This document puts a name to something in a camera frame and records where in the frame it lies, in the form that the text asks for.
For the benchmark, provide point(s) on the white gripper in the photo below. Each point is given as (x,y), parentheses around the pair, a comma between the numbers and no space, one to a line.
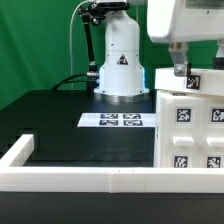
(181,21)

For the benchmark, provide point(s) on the white cabinet top block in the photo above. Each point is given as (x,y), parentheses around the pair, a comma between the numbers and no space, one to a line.
(200,81)

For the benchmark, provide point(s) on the white cabinet body box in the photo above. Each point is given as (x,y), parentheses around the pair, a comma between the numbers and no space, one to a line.
(161,95)

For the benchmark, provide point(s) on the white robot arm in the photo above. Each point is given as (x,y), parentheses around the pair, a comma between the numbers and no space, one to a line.
(121,75)

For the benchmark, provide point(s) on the white base marker plate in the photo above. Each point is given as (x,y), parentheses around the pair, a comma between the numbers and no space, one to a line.
(120,120)

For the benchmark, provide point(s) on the white U-shaped obstacle frame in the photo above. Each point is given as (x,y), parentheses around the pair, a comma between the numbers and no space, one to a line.
(16,176)

